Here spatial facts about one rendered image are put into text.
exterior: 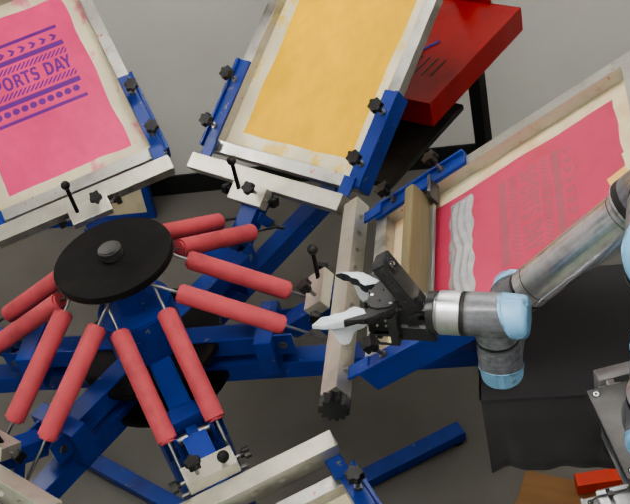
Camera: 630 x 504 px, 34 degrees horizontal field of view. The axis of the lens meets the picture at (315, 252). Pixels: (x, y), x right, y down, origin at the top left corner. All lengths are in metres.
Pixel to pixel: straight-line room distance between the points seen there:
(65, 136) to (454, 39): 1.32
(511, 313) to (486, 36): 1.96
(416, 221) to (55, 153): 1.32
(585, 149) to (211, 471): 1.12
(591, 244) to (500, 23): 1.97
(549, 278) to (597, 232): 0.13
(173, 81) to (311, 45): 1.58
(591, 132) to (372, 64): 0.86
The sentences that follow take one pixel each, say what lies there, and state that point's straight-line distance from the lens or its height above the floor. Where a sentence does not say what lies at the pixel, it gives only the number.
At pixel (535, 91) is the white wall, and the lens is 4.60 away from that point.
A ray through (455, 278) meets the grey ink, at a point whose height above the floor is 1.25.
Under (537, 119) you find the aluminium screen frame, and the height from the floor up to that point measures 1.42.
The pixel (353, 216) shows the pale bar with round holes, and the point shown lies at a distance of 2.75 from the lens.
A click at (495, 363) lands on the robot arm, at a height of 1.58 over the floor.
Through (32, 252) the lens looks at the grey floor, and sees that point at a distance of 5.10.
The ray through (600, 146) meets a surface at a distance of 2.39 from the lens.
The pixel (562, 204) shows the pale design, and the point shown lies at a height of 1.40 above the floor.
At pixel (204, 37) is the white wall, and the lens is 4.56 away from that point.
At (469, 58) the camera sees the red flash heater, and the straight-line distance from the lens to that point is 3.43.
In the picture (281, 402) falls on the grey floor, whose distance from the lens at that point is 3.92.
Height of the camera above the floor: 2.88
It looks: 40 degrees down
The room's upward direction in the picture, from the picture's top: 15 degrees counter-clockwise
